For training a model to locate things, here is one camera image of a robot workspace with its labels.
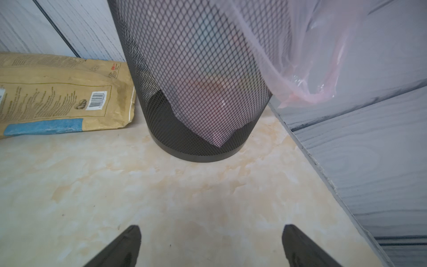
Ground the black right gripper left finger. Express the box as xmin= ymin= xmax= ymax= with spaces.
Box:
xmin=84 ymin=225 xmax=141 ymax=267

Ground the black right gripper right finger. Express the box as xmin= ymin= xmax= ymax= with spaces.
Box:
xmin=281 ymin=224 xmax=341 ymax=267

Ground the yellow paper food bag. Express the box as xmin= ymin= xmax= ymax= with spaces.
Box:
xmin=1 ymin=52 xmax=136 ymax=138

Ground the black mesh trash bin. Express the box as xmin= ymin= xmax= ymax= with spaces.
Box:
xmin=109 ymin=1 xmax=272 ymax=162

